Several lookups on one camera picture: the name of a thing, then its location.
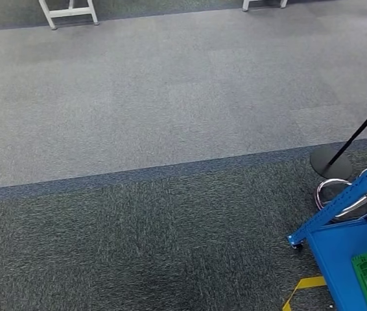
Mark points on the black pole stand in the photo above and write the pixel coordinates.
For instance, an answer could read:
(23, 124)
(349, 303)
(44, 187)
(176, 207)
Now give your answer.
(329, 165)

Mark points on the white table frame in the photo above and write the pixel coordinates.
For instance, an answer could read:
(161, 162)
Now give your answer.
(246, 5)
(69, 12)

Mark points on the blue metal shelf rack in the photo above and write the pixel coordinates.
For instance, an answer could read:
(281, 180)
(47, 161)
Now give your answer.
(332, 257)

